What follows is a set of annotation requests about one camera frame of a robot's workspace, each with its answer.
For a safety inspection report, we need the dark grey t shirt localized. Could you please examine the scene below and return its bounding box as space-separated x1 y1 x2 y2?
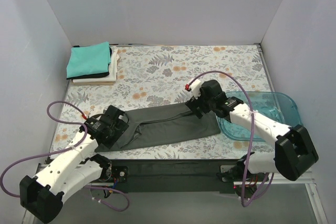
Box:
95 103 221 152

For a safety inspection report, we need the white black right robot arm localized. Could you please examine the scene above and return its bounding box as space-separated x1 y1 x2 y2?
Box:
185 79 319 181

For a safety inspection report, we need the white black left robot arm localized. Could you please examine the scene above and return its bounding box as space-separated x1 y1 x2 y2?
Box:
19 105 129 223

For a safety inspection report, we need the folded beige t shirt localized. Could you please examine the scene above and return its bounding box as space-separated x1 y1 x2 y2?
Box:
71 81 115 86

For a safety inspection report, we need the folded white t shirt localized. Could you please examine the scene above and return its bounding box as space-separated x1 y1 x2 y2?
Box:
73 46 120 84

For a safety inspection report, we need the folded black t shirt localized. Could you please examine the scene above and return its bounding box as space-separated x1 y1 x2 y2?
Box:
66 72 109 80

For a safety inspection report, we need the floral patterned table mat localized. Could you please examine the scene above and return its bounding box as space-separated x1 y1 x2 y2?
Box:
50 45 273 151

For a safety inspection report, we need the teal transparent plastic bin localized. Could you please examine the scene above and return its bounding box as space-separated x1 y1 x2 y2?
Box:
217 91 303 141

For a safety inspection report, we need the folded teal t shirt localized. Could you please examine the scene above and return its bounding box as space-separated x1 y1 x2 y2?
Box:
66 41 112 77

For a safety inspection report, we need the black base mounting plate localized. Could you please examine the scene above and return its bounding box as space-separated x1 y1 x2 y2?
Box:
86 159 242 194

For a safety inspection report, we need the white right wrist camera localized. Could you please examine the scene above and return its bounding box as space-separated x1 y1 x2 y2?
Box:
189 79 202 99

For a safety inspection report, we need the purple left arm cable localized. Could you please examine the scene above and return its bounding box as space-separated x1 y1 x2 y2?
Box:
0 100 130 212

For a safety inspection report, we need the aluminium frame rail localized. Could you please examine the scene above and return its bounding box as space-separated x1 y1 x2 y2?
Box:
23 163 329 224

